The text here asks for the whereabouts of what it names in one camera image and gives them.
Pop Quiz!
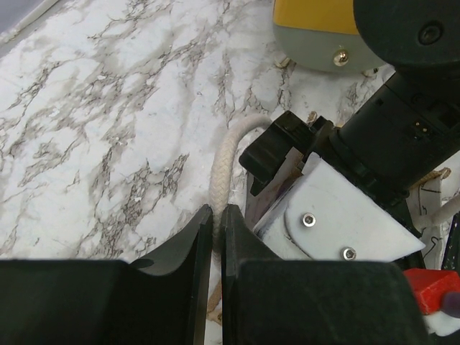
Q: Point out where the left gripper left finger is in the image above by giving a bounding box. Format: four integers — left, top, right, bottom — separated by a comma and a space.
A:
1, 206, 213, 344

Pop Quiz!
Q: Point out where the round cabinet toy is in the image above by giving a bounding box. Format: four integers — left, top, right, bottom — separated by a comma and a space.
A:
272, 0, 385, 76

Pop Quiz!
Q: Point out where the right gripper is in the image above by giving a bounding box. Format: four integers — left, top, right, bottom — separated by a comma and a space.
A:
239, 111, 333, 196

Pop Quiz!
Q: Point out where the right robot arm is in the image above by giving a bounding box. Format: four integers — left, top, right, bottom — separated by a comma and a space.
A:
239, 1, 459, 206

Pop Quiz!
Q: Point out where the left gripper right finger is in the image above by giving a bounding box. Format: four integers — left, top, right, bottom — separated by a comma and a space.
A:
220, 205, 430, 344

